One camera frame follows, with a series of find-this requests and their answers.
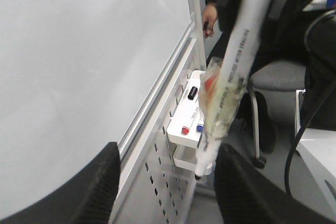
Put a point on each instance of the person's hand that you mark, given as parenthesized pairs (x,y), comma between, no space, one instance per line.
(209,17)

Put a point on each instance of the blue capped marker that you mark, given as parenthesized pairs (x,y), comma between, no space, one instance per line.
(200,127)

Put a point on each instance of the red capped marker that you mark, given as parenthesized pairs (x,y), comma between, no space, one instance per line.
(190,116)

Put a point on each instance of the grey office chair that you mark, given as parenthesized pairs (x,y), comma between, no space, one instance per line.
(278,76)

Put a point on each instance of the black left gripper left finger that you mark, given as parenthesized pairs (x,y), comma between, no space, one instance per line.
(86,198)

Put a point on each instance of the white marker tray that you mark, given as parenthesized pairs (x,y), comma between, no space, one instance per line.
(186,145)

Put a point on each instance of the red magnet taped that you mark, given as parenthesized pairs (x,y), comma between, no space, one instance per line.
(211,83)

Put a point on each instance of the black marker cap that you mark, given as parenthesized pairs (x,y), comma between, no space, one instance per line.
(192,93)

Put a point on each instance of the seated person in black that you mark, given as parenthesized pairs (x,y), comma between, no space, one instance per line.
(290,31)

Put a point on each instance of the white black whiteboard marker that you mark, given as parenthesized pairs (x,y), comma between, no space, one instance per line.
(244,41)

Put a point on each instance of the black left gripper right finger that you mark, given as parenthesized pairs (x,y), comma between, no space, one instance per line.
(245,196)

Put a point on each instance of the white whiteboard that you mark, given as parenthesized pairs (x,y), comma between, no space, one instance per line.
(74,74)

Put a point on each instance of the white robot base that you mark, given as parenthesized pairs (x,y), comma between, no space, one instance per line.
(317,149)

